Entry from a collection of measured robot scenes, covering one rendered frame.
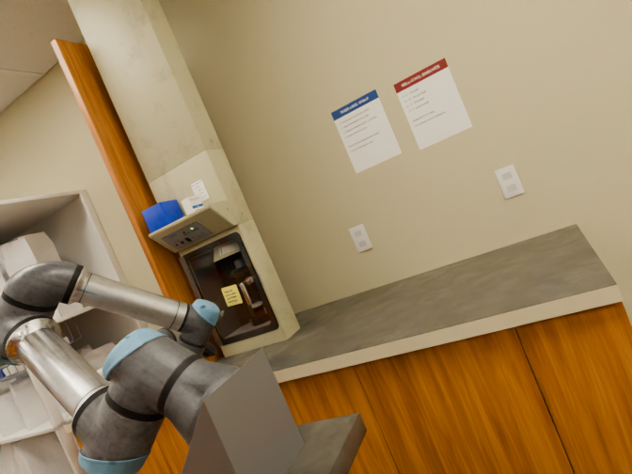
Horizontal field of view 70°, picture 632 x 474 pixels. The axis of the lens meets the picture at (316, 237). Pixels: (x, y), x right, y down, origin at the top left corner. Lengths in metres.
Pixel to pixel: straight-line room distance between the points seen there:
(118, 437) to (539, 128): 1.58
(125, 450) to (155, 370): 0.16
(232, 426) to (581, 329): 0.81
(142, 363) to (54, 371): 0.26
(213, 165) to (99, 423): 1.05
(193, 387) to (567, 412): 0.89
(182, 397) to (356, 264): 1.31
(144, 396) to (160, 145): 1.19
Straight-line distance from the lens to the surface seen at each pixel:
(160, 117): 1.86
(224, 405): 0.76
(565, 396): 1.28
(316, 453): 0.87
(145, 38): 1.92
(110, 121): 2.04
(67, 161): 2.95
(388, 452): 1.46
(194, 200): 1.70
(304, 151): 2.00
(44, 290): 1.18
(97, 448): 0.94
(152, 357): 0.86
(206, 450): 0.77
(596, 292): 1.15
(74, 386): 1.03
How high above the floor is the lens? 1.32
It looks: 2 degrees down
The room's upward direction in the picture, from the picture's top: 23 degrees counter-clockwise
